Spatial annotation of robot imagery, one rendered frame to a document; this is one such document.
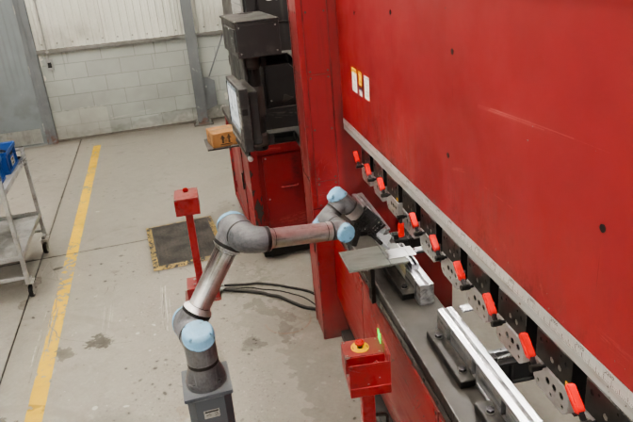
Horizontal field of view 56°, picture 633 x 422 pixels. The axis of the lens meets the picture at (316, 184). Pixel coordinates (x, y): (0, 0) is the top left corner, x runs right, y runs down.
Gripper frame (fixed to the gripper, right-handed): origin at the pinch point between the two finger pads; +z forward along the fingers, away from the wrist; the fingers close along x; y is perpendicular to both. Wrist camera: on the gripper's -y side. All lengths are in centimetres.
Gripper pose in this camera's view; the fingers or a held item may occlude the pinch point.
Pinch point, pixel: (384, 245)
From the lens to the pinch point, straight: 263.2
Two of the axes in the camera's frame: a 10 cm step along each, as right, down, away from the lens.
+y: 7.0, -7.1, -1.0
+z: 6.9, 6.2, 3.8
